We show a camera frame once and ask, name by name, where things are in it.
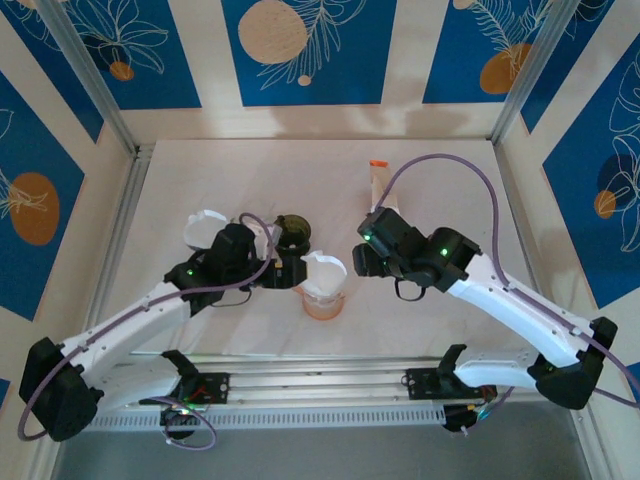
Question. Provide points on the white paper coffee filter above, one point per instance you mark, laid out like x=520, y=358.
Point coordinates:
x=202, y=232
x=325, y=275

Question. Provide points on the orange transparent coffee server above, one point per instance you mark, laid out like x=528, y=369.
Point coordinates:
x=322, y=310

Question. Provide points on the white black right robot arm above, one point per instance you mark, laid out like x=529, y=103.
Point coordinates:
x=515, y=310

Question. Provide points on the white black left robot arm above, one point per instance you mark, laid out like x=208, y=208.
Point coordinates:
x=135, y=320

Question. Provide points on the filter paper bag orange tab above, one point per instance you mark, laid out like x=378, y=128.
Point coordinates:
x=377, y=177

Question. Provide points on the olive green dripper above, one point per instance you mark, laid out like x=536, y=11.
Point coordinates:
x=295, y=227

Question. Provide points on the black base electronics box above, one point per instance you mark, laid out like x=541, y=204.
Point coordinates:
x=465, y=417
x=180, y=417

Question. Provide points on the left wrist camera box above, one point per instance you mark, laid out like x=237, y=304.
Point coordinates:
x=232, y=245

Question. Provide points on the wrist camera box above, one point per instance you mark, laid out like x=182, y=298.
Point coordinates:
x=232, y=245
x=400, y=230

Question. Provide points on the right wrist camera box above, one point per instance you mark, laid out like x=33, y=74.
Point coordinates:
x=400, y=230

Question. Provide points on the aluminium side rail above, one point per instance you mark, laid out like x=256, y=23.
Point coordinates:
x=127, y=200
x=522, y=230

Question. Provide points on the blue floral wall poster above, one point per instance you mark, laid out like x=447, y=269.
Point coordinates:
x=575, y=225
x=575, y=65
x=350, y=75
x=170, y=85
x=65, y=100
x=45, y=280
x=450, y=60

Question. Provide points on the aluminium rail frame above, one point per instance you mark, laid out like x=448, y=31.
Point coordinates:
x=310, y=380

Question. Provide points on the aluminium upright post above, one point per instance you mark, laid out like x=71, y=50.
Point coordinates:
x=535, y=70
x=95, y=90

